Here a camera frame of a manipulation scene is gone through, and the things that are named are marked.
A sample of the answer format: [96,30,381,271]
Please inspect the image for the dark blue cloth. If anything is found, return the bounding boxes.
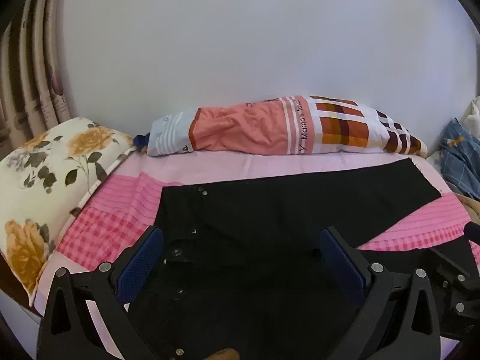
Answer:
[134,133,151,154]

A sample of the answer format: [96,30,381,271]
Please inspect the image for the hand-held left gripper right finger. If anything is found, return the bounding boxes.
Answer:
[319,226,444,360]

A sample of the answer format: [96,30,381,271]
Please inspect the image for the white cloth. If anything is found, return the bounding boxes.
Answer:
[461,97,480,136]

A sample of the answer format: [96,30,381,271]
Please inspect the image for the striped floral curtain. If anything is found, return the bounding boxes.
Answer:
[0,0,74,154]

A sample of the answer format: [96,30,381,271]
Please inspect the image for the black pants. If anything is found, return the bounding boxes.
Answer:
[125,157,442,360]

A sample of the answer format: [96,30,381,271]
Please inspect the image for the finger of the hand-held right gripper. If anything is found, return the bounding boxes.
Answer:
[427,247,480,297]
[463,222,480,248]

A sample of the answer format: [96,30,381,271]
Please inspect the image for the pink checked bedsheet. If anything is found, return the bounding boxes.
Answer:
[32,146,480,360]

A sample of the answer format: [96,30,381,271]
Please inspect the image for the floral pillow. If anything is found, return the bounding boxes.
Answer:
[0,117,137,307]

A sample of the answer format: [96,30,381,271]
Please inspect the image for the blue plaid cloth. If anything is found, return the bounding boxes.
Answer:
[439,118,480,196]

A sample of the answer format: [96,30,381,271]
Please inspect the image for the orange plaid folded quilt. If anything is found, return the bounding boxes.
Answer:
[145,95,429,158]

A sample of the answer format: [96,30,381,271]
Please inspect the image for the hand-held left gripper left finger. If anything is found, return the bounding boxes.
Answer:
[37,226,166,360]

